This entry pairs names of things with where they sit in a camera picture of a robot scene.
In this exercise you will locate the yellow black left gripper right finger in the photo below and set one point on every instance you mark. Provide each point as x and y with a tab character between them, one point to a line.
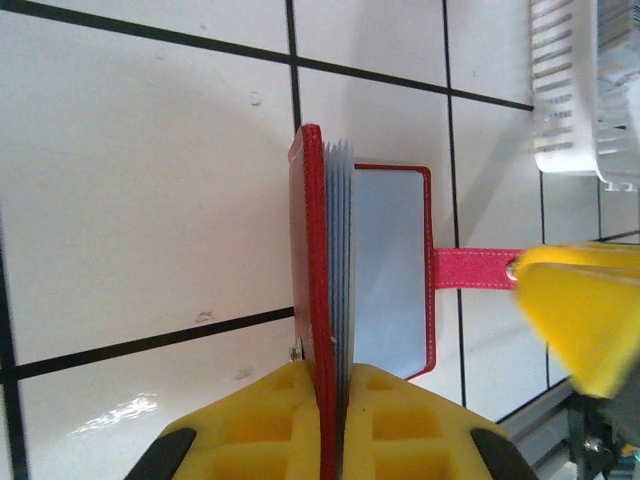
410	435

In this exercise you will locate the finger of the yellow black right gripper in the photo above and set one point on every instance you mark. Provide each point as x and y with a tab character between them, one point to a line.
590	330
590	257

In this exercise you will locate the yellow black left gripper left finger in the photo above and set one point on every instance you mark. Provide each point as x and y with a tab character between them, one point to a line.
250	430

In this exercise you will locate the red card holder wallet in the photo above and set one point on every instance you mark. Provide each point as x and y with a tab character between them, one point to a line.
390	260

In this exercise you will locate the white slotted plastic tray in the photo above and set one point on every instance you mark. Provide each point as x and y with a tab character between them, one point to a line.
560	125

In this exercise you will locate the aluminium mounting rail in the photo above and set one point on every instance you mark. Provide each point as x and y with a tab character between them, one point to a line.
540	445

